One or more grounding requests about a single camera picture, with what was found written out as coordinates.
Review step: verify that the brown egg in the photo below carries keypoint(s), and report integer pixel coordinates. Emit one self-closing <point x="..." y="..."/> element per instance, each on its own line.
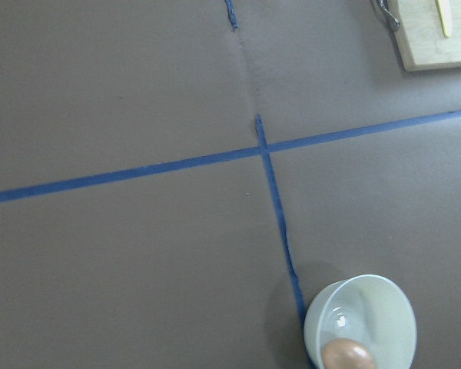
<point x="346" y="353"/>

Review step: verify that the white ceramic bowl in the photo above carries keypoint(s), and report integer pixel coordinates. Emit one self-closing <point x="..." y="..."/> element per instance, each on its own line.
<point x="371" y="312"/>

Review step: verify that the wooden cutting board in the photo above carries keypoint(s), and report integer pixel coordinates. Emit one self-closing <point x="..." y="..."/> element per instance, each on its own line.
<point x="420" y="38"/>

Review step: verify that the yellow plastic knife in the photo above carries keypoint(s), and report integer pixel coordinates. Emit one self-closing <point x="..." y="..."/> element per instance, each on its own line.
<point x="445" y="13"/>

